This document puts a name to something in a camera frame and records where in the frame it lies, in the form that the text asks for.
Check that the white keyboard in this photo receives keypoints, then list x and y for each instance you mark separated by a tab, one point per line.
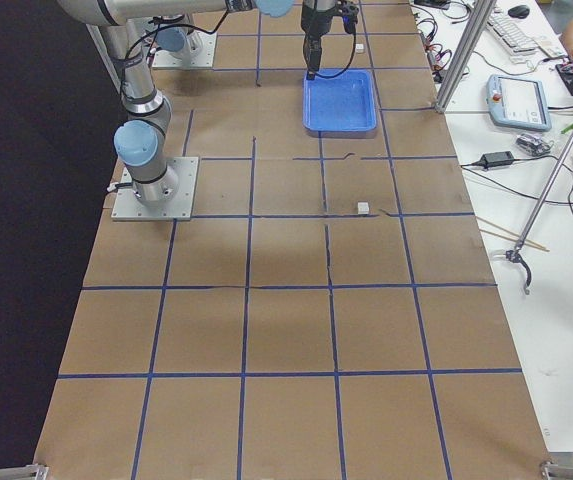
509	35

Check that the wooden chopstick pair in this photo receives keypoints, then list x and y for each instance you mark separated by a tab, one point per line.
493	229

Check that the black power adapter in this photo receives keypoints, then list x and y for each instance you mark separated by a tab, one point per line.
496	159

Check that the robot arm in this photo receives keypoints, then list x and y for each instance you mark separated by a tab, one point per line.
123	27
183	23

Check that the reacher grabber tool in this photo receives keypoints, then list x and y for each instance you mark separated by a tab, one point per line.
514	255

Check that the teach pendant tablet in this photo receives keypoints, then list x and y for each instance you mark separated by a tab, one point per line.
517	103

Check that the blue plastic tray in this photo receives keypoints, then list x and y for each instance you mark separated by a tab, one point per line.
341	106

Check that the black computer mouse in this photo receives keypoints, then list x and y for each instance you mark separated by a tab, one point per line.
519	11

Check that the aluminium frame post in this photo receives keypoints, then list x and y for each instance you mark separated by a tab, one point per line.
468	41

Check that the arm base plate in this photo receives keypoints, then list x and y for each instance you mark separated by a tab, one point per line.
171	197
178	50

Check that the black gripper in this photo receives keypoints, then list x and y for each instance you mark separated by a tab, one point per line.
314	21

